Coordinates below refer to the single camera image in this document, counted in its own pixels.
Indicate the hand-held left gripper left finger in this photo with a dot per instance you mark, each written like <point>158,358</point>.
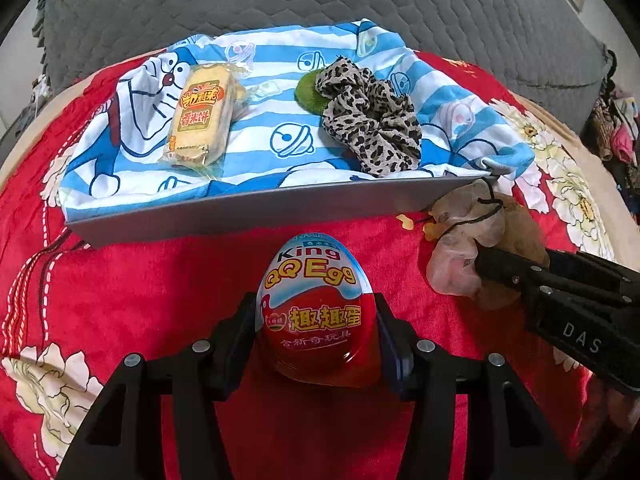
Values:
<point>245,330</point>

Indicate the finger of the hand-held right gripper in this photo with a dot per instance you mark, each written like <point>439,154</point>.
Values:
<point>505,267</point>
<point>595,272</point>

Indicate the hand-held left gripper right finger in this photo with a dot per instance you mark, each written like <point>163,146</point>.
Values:
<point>392,345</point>

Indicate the red and blue toy egg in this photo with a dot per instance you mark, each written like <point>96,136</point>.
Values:
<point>315,320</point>

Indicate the grey tray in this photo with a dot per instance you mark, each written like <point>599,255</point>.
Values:
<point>250,215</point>

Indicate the leopard print scrunchie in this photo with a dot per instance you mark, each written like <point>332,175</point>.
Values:
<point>370,125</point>

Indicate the yellow rice cracker snack packet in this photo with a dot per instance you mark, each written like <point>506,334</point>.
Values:
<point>200,115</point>

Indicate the red floral blanket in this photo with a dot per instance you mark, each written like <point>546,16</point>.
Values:
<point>125,285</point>

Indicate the pile of clothes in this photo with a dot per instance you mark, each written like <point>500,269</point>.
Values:
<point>617,120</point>

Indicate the blue striped cartoon cloth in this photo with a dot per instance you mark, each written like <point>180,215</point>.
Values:
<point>272,110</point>

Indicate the grey quilted sofa cover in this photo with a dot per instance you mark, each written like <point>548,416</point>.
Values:
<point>250,0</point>

